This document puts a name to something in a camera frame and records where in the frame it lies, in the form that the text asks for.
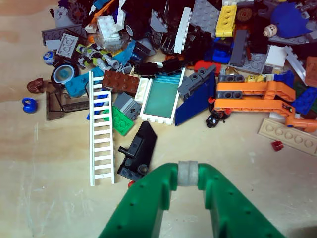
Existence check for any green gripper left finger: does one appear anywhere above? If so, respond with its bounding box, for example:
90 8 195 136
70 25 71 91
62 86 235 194
98 162 179 238

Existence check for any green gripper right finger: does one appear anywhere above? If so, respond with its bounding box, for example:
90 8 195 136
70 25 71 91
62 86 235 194
197 163 287 238

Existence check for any small round Lego wheel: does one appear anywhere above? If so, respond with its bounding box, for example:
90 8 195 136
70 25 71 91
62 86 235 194
177 160 200 187

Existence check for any black angular Lego piece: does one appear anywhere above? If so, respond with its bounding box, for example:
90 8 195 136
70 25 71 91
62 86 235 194
116 120 158 183

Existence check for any tiny transparent red Lego stud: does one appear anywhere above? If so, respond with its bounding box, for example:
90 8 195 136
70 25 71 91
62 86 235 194
271 140 285 151

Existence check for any white Lego ladder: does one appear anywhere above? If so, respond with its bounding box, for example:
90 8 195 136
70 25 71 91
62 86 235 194
88 70 116 187

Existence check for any green Lego plate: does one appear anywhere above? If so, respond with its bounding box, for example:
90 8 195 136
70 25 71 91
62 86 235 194
104 105 136 136

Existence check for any tan Lego plate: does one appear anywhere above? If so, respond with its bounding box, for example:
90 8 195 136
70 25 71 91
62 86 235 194
257 118 317 157

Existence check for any small black Lego skull piece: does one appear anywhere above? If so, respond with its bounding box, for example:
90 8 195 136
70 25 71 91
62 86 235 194
205 114 218 129

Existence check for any grey Lego hinge brick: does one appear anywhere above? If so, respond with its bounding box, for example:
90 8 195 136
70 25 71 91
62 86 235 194
113 92 142 121

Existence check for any dark blue Lego wedge panel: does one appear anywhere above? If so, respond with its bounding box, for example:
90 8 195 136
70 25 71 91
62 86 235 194
174 71 216 127

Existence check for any brown Lego brick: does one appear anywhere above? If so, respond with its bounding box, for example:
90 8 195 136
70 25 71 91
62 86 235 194
102 70 140 98

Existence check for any blue Lego brick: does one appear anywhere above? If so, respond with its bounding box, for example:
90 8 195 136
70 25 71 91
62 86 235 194
292 86 317 116

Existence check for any dark grey Lego hinge piece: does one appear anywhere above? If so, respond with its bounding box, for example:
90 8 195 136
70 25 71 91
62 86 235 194
177 67 215 100

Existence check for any smoky transparent Lego windscreen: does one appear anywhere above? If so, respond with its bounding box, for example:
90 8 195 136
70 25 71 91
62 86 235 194
46 83 90 121

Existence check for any teal Lego piece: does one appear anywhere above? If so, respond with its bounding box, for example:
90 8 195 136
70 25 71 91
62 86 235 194
64 68 105 99

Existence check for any red flat Lego piece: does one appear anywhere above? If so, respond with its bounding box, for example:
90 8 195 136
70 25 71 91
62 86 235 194
194 60 222 76

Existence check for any small blue Lego cup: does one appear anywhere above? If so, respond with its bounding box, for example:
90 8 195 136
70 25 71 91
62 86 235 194
21 98 38 114

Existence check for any black Lego wheel blue hub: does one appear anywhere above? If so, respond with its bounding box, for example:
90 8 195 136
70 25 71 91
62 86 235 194
51 61 80 87

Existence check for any lime white Lego minifigure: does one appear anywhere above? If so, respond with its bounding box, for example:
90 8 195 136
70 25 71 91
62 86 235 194
75 42 119 71

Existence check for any white square Lego tile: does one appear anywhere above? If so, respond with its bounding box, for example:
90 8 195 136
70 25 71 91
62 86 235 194
264 44 288 67

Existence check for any dark grey Lego tile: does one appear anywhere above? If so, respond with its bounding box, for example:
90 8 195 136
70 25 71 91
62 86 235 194
229 29 248 67

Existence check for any brown Lego hair piece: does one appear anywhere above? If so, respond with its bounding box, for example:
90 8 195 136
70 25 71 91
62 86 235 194
26 78 45 94

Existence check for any small blue white Lego dome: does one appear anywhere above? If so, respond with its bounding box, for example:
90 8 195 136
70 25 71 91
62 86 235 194
43 50 55 65

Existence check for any light grey square Lego plate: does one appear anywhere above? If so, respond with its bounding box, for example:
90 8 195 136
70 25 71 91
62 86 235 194
56 33 80 59

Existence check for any long white Lego plate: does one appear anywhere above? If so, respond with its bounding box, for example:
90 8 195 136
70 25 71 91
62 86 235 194
173 6 192 54

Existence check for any tan Lego minifigure head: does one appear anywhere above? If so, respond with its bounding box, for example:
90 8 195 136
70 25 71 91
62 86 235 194
263 24 276 38

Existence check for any white Lego brick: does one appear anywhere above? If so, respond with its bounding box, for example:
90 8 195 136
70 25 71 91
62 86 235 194
97 15 124 38

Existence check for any yellow Lego brick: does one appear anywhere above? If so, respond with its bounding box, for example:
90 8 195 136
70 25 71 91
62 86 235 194
215 4 237 38

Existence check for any brown round Lego tile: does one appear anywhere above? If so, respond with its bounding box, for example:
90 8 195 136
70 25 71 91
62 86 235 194
236 7 253 24

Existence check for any dark grey Lego plate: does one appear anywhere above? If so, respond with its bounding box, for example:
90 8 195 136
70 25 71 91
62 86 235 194
41 24 86 47

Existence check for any dark grey Lego gear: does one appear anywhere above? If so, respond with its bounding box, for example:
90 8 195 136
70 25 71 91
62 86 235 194
66 2 86 24

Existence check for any orange Technic beam assembly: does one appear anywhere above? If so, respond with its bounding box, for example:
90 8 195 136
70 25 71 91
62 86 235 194
213 80 317 133

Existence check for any white Lego window frame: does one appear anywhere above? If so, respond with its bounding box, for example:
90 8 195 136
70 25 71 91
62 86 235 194
139 67 186 125

